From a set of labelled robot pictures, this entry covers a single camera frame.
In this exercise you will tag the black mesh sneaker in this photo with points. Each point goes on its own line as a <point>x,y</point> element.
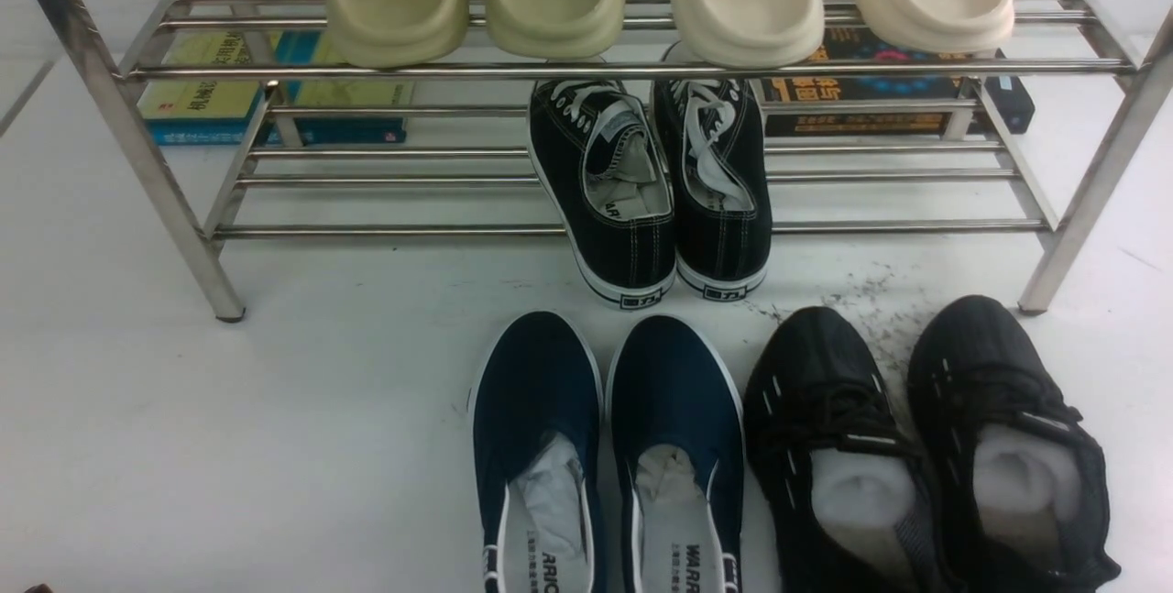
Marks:
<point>1023,495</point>
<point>854,500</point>

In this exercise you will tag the stainless steel shoe rack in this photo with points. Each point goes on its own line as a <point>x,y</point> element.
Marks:
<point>116,86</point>

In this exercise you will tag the black canvas sneaker left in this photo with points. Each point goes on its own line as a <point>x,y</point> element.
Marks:
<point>593,151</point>

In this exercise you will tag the black canvas sneaker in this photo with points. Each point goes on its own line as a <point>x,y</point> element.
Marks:
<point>712,133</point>
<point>593,151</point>

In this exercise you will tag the navy slip-on shoe left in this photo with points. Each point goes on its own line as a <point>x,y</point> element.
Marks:
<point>536,414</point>

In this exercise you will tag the navy slip-on shoe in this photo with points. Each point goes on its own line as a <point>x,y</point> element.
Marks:
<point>676,432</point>
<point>536,414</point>

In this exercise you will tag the navy slip-on shoe right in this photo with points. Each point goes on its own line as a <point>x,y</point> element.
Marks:
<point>676,432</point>

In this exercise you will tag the black canvas sneaker right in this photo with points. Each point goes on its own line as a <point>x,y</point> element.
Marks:
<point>712,133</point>

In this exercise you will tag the yellow and teal book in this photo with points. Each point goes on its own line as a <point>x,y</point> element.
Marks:
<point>214,112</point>

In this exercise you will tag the black and orange book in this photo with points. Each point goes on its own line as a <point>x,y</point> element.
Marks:
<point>882,106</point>

